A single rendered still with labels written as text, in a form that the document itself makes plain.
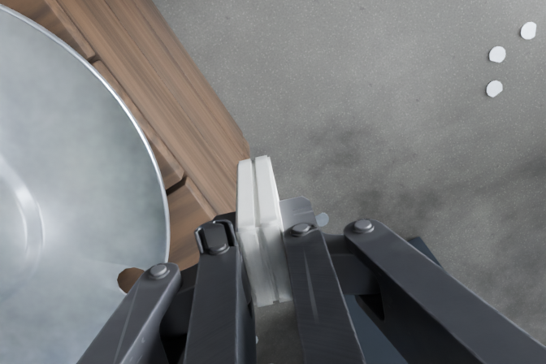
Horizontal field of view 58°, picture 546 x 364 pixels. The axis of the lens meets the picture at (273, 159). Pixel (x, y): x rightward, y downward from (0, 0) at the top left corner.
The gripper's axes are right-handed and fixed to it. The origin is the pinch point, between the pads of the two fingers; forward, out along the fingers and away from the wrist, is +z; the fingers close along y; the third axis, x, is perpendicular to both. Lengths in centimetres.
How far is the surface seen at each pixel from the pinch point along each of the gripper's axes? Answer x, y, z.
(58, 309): -8.6, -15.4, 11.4
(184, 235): -6.1, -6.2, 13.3
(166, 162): -0.7, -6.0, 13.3
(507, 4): 0, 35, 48
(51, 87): 5.7, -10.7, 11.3
